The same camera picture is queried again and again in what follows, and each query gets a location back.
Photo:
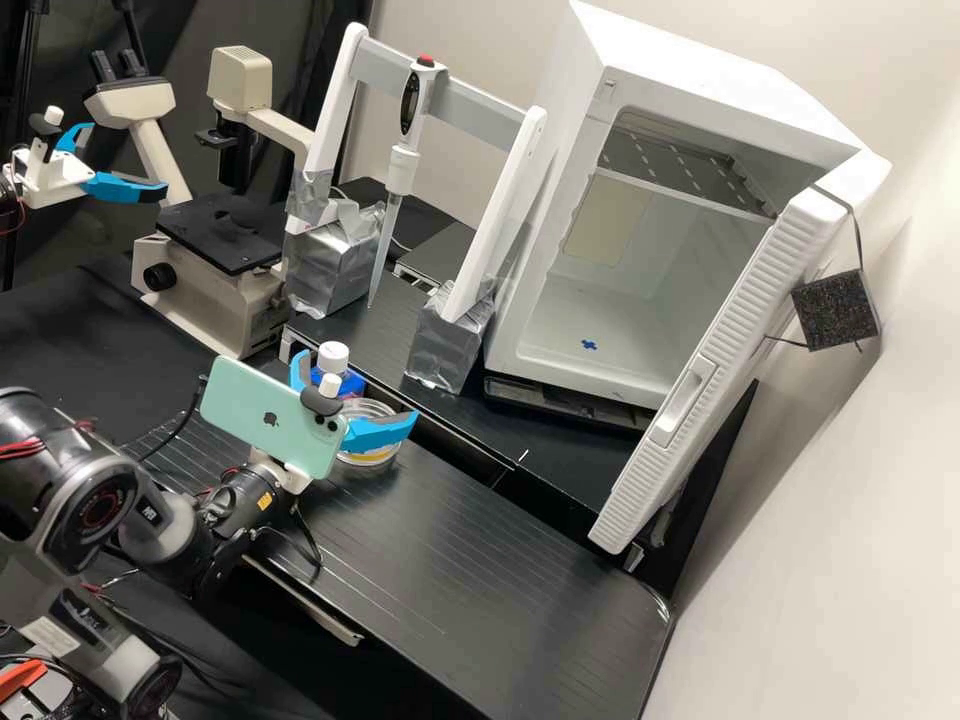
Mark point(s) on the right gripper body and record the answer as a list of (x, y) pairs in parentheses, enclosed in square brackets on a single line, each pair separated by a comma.
[(289, 474)]

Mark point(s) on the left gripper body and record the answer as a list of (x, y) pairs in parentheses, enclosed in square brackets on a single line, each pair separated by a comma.
[(49, 180)]

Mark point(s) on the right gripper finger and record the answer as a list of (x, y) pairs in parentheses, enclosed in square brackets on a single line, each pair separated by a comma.
[(379, 433), (298, 371)]

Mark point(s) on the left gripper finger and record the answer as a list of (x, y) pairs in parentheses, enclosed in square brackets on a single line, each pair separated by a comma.
[(75, 136), (124, 190)]

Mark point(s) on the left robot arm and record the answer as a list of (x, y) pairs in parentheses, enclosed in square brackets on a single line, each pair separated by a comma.
[(6, 191)]

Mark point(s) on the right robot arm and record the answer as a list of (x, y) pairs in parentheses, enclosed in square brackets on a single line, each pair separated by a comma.
[(90, 487)]

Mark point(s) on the petri dish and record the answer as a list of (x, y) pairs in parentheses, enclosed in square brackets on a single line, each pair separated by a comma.
[(371, 461)]

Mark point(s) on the incubator door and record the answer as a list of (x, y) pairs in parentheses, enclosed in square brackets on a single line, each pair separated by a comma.
[(720, 360)]

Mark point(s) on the white incubator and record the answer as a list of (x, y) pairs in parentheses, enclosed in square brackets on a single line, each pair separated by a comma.
[(675, 120)]

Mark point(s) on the left phone holder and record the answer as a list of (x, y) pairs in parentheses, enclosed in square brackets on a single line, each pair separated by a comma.
[(48, 135)]

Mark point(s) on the small bottle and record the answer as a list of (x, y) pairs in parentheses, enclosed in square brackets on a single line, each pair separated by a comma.
[(335, 350)]

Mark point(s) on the cream microscope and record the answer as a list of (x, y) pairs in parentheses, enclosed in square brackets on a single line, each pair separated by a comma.
[(217, 285)]

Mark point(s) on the white pipette stand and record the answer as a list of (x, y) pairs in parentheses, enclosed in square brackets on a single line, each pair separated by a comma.
[(487, 225)]

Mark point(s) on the pipette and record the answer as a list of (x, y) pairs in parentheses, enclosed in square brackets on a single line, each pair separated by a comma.
[(411, 105)]

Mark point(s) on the right wrist camera phone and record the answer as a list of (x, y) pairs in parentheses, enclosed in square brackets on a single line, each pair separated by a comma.
[(255, 409)]

